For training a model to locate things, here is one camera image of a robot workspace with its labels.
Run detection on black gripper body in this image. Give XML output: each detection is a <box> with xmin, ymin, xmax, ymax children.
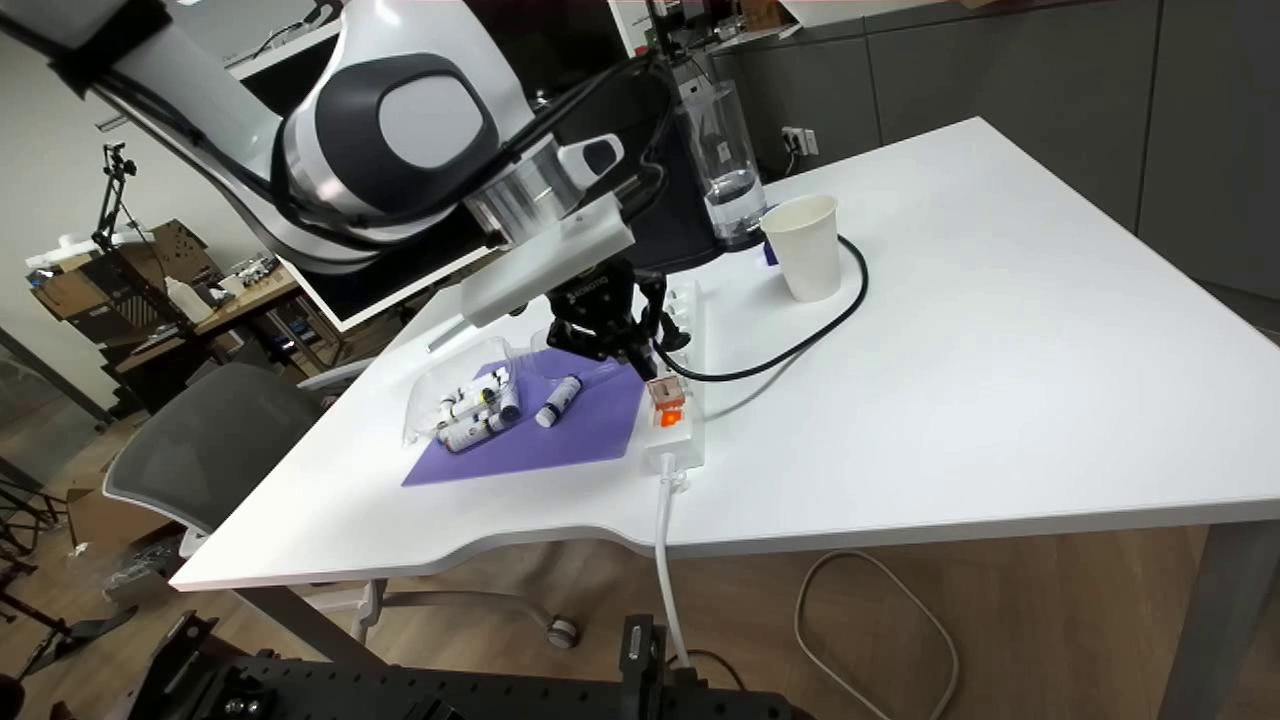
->
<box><xmin>541</xmin><ymin>253</ymin><xmax>672</xmax><ymax>350</ymax></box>

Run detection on white power strip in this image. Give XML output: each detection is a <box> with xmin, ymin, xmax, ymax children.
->
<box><xmin>646</xmin><ymin>281</ymin><xmax>708</xmax><ymax>474</ymax></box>

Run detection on clear plastic box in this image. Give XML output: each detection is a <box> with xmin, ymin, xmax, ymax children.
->
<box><xmin>396</xmin><ymin>332</ymin><xmax>563</xmax><ymax>459</ymax></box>

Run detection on purple mat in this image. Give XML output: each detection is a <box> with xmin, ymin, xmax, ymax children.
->
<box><xmin>402</xmin><ymin>337</ymin><xmax>662</xmax><ymax>490</ymax></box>

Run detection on white marker yellow band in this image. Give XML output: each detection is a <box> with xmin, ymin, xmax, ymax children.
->
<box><xmin>468</xmin><ymin>363</ymin><xmax>526</xmax><ymax>404</ymax></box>

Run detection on black coffee machine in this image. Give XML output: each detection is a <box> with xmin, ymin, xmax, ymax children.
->
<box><xmin>604</xmin><ymin>54</ymin><xmax>734</xmax><ymax>284</ymax></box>

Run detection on white marker tube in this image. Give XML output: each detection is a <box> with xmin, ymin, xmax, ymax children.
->
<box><xmin>438</xmin><ymin>380</ymin><xmax>493</xmax><ymax>421</ymax></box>
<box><xmin>439</xmin><ymin>410</ymin><xmax>502</xmax><ymax>459</ymax></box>

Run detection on clear water bottle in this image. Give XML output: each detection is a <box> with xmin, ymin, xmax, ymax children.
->
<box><xmin>669</xmin><ymin>53</ymin><xmax>775</xmax><ymax>253</ymax></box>

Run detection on white paper cup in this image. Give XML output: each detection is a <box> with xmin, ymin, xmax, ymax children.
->
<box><xmin>760</xmin><ymin>193</ymin><xmax>849</xmax><ymax>305</ymax></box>

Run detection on white framed computer monitor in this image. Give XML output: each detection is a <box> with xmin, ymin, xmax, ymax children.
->
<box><xmin>156</xmin><ymin>0</ymin><xmax>646</xmax><ymax>337</ymax></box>

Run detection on grey office chair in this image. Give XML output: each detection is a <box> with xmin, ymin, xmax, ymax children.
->
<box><xmin>99</xmin><ymin>359</ymin><xmax>583</xmax><ymax>653</ymax></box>

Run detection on grey table leg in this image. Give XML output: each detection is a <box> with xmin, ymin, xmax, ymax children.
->
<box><xmin>237</xmin><ymin>580</ymin><xmax>393</xmax><ymax>672</ymax></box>
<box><xmin>1159</xmin><ymin>519</ymin><xmax>1280</xmax><ymax>720</ymax></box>

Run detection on cluttered wooden desk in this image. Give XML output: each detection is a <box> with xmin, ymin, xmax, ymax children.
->
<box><xmin>23</xmin><ymin>214</ymin><xmax>353</xmax><ymax>404</ymax></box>

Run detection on black stand legs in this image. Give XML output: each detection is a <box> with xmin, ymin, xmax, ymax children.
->
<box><xmin>0</xmin><ymin>457</ymin><xmax>98</xmax><ymax>683</ymax></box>

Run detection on white wrist mount plate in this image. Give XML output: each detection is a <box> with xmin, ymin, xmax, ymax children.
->
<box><xmin>458</xmin><ymin>212</ymin><xmax>641</xmax><ymax>332</ymax></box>

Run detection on black plug and cable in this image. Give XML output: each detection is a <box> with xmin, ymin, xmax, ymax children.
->
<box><xmin>637</xmin><ymin>229</ymin><xmax>875</xmax><ymax>388</ymax></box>

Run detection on white power strip cable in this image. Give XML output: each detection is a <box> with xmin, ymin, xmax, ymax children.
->
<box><xmin>650</xmin><ymin>463</ymin><xmax>700</xmax><ymax>672</ymax></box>

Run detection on white wall socket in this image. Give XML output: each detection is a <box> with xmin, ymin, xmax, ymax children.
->
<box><xmin>775</xmin><ymin>125</ymin><xmax>824</xmax><ymax>165</ymax></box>

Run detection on thin white cable loop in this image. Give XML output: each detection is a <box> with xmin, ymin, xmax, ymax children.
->
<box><xmin>791</xmin><ymin>544</ymin><xmax>965</xmax><ymax>720</ymax></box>

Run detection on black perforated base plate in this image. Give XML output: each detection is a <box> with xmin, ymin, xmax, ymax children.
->
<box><xmin>125</xmin><ymin>607</ymin><xmax>812</xmax><ymax>720</ymax></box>

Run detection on black camera tripod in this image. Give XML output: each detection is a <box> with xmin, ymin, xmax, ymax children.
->
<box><xmin>85</xmin><ymin>139</ymin><xmax>152</xmax><ymax>255</ymax></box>

